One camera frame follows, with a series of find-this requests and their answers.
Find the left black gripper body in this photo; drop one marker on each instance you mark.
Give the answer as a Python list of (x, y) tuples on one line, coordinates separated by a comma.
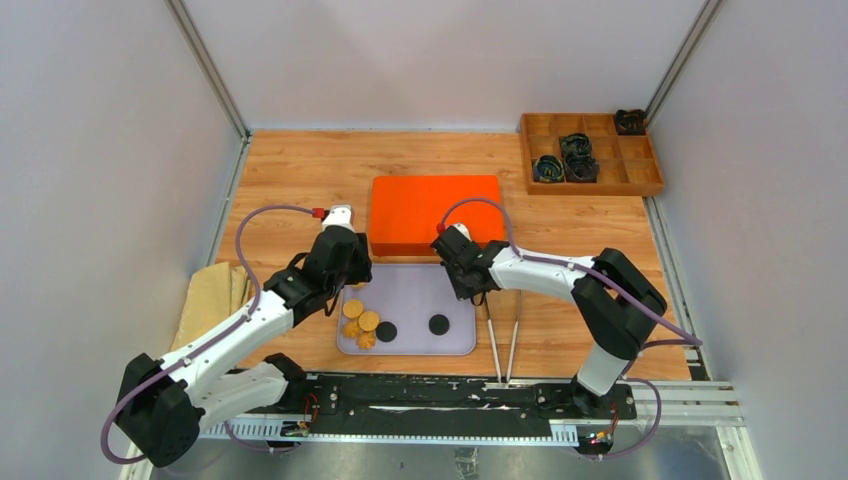
[(358, 268)]

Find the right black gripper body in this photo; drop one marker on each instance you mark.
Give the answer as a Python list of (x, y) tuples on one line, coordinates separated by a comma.
[(462, 287)]

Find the metal tongs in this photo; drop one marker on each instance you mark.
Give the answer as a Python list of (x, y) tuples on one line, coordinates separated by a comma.
[(504, 359)]

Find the orange box lid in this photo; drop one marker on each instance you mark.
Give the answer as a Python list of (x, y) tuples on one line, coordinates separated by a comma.
[(407, 209)]

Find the orange cookie box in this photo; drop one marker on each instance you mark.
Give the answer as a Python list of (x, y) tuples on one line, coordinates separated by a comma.
[(403, 250)]

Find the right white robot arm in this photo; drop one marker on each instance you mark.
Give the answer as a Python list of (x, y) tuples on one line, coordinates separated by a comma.
[(619, 305)]

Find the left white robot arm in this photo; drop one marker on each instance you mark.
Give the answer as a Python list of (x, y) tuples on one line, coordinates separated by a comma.
[(164, 404)]

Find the round yellow biscuit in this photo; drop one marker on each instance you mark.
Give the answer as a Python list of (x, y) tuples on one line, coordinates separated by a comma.
[(353, 308), (368, 321)]

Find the lavender cookie tray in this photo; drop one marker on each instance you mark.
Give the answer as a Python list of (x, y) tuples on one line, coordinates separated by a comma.
[(408, 295)]

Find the black sandwich cookie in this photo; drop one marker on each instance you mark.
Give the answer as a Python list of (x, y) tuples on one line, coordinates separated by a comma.
[(386, 332), (439, 324)]

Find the swirl butter cookie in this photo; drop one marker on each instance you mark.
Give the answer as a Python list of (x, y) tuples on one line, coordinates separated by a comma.
[(351, 329), (366, 340)]

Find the black coiled item left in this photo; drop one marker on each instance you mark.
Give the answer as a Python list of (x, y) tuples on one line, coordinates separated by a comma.
[(548, 169)]

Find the black coiled item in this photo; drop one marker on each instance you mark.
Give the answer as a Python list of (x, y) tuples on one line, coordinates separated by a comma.
[(575, 144), (581, 169), (548, 169)]

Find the yellow cloth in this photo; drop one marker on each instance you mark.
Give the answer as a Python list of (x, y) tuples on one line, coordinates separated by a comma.
[(214, 294)]

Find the black coiled item right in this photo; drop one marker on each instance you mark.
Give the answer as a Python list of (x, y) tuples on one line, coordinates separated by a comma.
[(581, 169)]

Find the black coiled item top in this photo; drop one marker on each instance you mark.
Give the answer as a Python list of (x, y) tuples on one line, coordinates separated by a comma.
[(575, 144)]

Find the wooden compartment organizer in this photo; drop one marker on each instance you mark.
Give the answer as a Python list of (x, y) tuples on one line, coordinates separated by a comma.
[(628, 164)]

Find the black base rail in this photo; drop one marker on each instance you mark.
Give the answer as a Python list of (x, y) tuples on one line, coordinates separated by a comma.
[(478, 411)]

